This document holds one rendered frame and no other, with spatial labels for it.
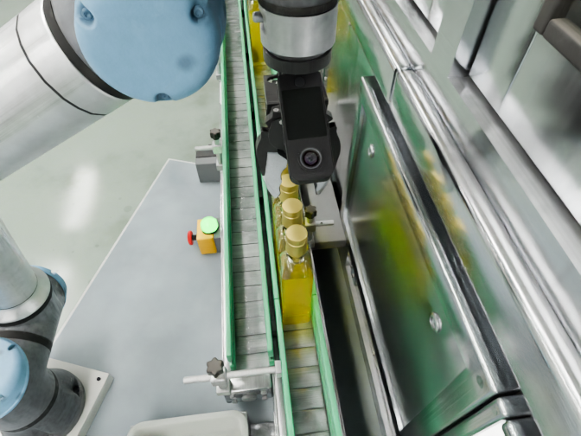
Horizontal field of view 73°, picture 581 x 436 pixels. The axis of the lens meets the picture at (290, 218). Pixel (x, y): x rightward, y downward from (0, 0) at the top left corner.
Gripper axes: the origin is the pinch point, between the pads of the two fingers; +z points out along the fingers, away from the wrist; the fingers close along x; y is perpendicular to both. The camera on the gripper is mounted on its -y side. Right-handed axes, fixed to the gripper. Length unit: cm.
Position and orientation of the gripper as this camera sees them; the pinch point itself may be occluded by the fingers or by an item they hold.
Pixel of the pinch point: (297, 192)
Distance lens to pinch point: 54.2
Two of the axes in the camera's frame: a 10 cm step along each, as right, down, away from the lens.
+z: 0.0, 6.3, 7.8
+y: -1.1, -7.7, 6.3
